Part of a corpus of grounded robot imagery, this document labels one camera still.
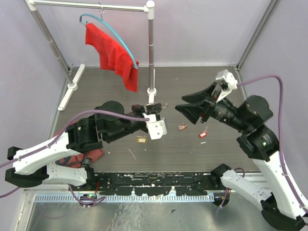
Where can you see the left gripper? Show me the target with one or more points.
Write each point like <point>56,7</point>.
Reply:
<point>155,109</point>

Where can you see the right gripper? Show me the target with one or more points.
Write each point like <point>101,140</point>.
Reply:
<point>202,95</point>

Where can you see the small key red tag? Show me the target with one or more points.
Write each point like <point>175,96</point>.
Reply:
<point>182,127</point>

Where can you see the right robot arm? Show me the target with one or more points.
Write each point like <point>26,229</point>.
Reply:
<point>278,204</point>

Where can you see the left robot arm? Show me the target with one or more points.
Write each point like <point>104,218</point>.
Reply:
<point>85,132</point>

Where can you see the key with red tag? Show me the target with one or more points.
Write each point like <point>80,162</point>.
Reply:
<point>203,134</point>

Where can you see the key with yellow tag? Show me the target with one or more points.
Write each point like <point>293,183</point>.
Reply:
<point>141,139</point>

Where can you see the red shirt on hanger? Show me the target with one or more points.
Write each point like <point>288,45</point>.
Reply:
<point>113,56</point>

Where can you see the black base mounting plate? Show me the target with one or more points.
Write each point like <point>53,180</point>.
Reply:
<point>150,183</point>

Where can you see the maroon shirt on table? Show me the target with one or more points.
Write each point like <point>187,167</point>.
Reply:
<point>81,160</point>

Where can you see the blue clothes hanger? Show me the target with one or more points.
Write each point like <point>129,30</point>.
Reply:
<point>100,20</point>

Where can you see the metal clothes rack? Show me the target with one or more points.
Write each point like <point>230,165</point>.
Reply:
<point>69,49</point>

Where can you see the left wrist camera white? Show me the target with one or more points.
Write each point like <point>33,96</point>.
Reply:
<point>156,127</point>

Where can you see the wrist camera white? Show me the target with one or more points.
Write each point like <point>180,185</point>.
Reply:
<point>156,127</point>
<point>226,82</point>

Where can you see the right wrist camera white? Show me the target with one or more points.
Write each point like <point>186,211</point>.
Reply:
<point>226,82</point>

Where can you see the white slotted cable duct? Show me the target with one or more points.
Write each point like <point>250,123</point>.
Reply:
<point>172,198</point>

